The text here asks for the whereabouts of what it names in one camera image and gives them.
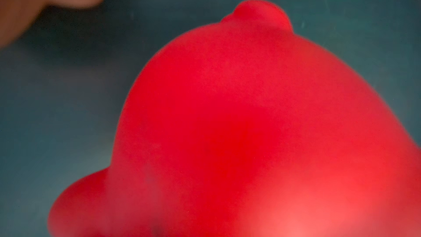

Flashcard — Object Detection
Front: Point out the red piggy bank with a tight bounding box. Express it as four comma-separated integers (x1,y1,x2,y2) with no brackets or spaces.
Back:
48,0,421,237

